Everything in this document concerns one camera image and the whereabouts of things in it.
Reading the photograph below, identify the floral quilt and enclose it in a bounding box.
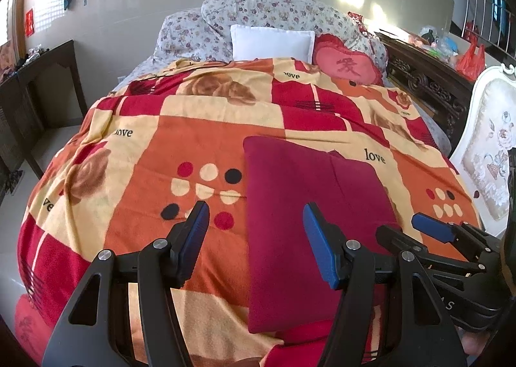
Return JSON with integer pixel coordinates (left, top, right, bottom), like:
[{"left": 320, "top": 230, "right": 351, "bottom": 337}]
[{"left": 154, "top": 0, "right": 388, "bottom": 75}]

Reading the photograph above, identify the person's right hand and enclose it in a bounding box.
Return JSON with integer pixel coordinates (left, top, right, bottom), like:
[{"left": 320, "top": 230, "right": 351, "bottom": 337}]
[{"left": 460, "top": 330, "right": 491, "bottom": 356}]

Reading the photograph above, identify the red plastic bag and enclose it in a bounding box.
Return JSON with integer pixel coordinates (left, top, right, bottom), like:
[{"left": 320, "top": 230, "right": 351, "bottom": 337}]
[{"left": 456, "top": 44, "right": 485, "bottom": 82}]

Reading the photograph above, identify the dark carved wooden headboard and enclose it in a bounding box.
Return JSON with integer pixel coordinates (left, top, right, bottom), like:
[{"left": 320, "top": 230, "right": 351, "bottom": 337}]
[{"left": 377, "top": 33, "right": 473, "bottom": 149}]

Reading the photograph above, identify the dark wooden side table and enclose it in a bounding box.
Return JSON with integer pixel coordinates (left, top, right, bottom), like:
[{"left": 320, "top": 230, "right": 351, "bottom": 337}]
[{"left": 1, "top": 40, "right": 89, "bottom": 179}]

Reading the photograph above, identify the metal stair railing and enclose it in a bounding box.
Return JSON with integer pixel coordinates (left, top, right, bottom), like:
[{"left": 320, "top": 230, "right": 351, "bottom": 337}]
[{"left": 461, "top": 0, "right": 515, "bottom": 62}]

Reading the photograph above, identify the white upholstered floral chair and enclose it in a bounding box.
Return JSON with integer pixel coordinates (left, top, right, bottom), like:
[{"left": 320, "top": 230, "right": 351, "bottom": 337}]
[{"left": 451, "top": 64, "right": 515, "bottom": 236}]

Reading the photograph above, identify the red wall sticker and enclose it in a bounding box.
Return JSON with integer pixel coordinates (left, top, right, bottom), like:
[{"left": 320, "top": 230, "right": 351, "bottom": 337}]
[{"left": 25, "top": 9, "right": 35, "bottom": 37}]

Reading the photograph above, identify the white pillow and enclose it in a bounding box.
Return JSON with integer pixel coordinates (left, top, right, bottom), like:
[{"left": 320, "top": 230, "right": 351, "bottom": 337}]
[{"left": 230, "top": 24, "right": 316, "bottom": 64}]

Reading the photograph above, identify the orange red patterned blanket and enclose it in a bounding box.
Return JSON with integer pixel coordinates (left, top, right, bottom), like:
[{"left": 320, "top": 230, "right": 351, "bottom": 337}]
[{"left": 17, "top": 58, "right": 478, "bottom": 366}]

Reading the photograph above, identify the red heart-shaped cushion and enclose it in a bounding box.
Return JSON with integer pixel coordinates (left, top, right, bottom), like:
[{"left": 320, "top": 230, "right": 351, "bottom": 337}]
[{"left": 312, "top": 34, "right": 383, "bottom": 86}]

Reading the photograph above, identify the dark red garment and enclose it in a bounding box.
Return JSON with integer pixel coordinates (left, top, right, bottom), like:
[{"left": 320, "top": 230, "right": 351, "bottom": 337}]
[{"left": 242, "top": 135, "right": 404, "bottom": 335}]

